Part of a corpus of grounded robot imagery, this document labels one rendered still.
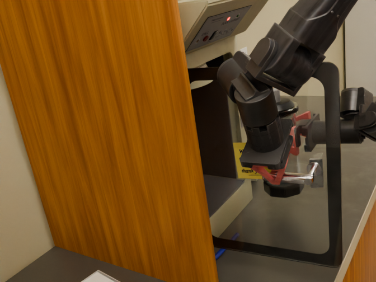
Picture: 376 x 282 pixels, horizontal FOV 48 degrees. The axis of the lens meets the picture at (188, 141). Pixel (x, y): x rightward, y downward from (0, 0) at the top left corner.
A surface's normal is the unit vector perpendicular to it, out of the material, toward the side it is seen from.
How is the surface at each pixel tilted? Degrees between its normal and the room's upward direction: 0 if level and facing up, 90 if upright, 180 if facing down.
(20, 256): 90
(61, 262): 0
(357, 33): 90
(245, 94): 24
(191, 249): 90
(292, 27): 58
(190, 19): 90
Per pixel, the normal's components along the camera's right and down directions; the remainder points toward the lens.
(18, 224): 0.84, 0.07
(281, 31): -0.82, -0.28
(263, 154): -0.31, -0.70
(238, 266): -0.15, -0.93
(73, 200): -0.53, 0.37
